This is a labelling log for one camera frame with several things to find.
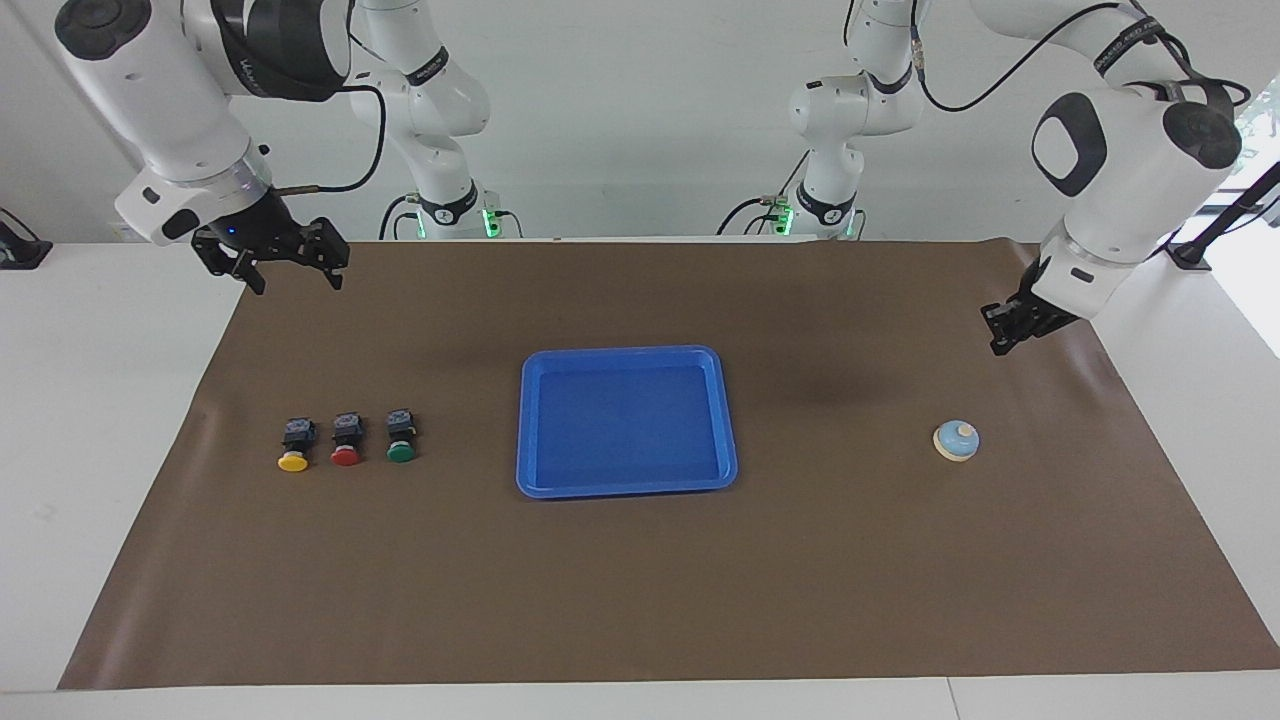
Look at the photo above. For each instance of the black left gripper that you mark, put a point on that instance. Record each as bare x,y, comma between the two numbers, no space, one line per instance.
1040,310

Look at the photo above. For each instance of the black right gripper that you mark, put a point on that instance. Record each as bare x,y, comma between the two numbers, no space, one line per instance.
265,230

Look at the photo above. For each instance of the yellow push button switch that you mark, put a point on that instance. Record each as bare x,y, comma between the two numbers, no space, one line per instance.
293,461

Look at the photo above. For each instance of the red push button switch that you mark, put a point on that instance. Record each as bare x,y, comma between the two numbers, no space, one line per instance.
345,456

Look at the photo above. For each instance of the green push button switch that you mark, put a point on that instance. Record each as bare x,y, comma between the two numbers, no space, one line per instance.
401,452

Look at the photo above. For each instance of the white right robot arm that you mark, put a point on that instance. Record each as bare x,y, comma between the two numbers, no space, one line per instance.
170,110

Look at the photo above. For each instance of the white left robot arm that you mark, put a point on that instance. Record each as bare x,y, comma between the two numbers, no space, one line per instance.
1130,170

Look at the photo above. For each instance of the light blue desk bell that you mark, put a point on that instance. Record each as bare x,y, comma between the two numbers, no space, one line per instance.
956,440

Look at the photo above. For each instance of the blue plastic tray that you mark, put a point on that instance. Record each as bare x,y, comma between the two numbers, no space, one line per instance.
625,425

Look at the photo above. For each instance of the black stand with pole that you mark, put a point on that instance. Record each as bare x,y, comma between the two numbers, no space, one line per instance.
1190,255

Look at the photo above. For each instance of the black table clamp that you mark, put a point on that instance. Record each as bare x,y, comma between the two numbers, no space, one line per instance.
20,252

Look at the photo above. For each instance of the brown table mat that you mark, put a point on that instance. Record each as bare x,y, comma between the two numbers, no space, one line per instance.
640,580

